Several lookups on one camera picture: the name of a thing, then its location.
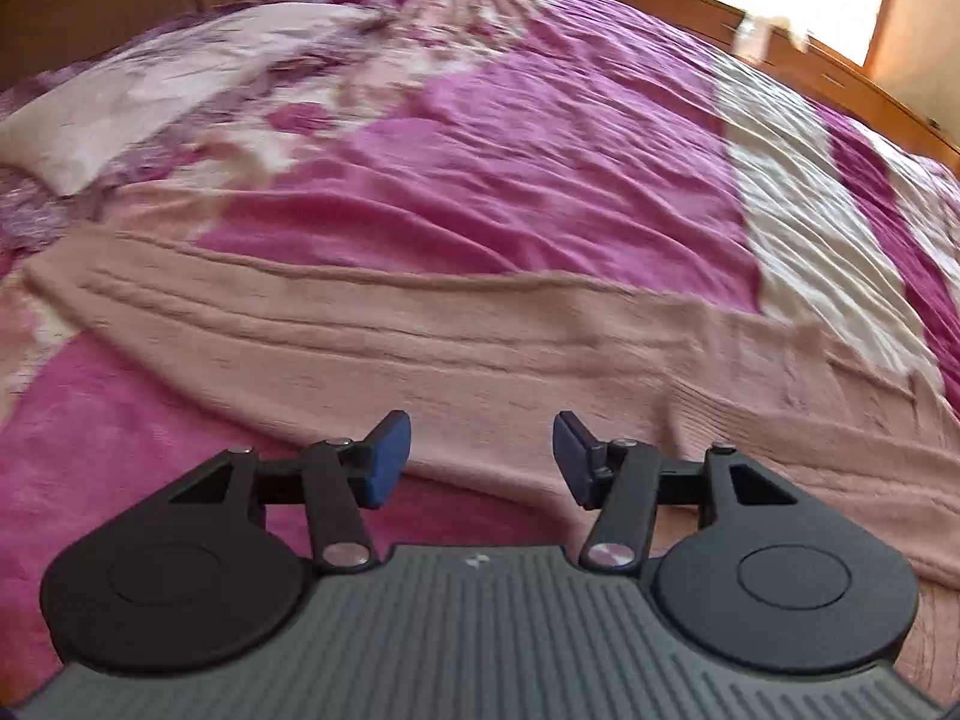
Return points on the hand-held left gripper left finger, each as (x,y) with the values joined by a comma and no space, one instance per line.
(388,457)

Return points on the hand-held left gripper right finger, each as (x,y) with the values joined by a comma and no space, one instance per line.
(571,457)

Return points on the pink knitted sweater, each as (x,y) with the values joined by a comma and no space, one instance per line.
(480,345)

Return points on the magenta and white striped bedspread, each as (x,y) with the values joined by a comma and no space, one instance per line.
(540,150)

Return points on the white floral ruffled pillow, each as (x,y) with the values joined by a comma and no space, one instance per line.
(142,90)

